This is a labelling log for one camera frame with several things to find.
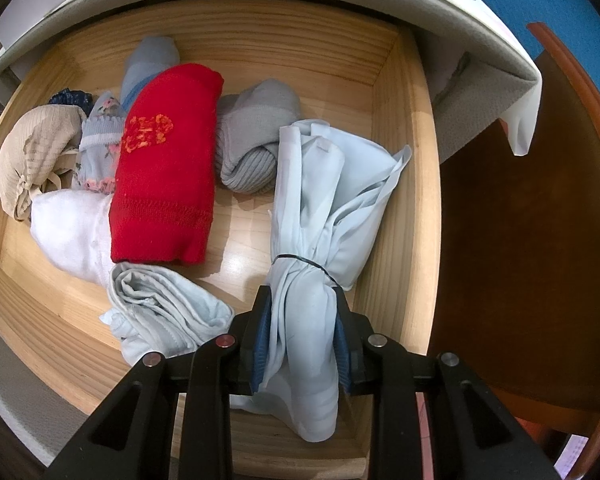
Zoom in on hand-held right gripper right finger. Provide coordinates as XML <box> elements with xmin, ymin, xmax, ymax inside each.
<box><xmin>330</xmin><ymin>287</ymin><xmax>561</xmax><ymax>480</ymax></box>

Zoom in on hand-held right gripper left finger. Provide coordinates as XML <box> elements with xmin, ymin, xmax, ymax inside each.
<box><xmin>44</xmin><ymin>285</ymin><xmax>276</xmax><ymax>480</ymax></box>

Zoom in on black elastic band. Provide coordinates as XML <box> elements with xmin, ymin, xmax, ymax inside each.
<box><xmin>271</xmin><ymin>254</ymin><xmax>342</xmax><ymax>291</ymax></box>

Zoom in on wooden drawer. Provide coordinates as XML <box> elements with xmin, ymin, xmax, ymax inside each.
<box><xmin>0</xmin><ymin>0</ymin><xmax>442</xmax><ymax>480</ymax></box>

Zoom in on pale blue underwear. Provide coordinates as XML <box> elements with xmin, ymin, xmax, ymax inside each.
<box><xmin>230</xmin><ymin>119</ymin><xmax>413</xmax><ymax>443</ymax></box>
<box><xmin>98</xmin><ymin>262</ymin><xmax>236</xmax><ymax>368</ymax></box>

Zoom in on grey ribbed sock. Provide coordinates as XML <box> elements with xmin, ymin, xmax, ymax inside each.
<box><xmin>215</xmin><ymin>79</ymin><xmax>302</xmax><ymax>195</ymax></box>

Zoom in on red embroidered sock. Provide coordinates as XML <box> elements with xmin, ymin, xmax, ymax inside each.
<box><xmin>109</xmin><ymin>63</ymin><xmax>225</xmax><ymax>266</ymax></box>

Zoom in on light blue floral sock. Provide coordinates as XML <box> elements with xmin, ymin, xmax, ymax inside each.
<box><xmin>72</xmin><ymin>91</ymin><xmax>128</xmax><ymax>196</ymax></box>

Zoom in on cream sock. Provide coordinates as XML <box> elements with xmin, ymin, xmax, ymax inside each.
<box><xmin>0</xmin><ymin>105</ymin><xmax>88</xmax><ymax>221</ymax></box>

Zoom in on navy floral underwear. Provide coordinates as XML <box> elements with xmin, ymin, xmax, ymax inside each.
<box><xmin>47</xmin><ymin>88</ymin><xmax>93</xmax><ymax>111</ymax></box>

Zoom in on pale blue folded underwear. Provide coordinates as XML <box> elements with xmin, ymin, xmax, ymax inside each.
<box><xmin>98</xmin><ymin>262</ymin><xmax>236</xmax><ymax>368</ymax></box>

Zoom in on white underwear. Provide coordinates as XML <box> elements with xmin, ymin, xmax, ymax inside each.
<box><xmin>30</xmin><ymin>190</ymin><xmax>118</xmax><ymax>288</ymax></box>

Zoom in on wooden chair seat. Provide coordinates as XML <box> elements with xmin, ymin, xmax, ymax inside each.
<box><xmin>427</xmin><ymin>22</ymin><xmax>600</xmax><ymax>480</ymax></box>

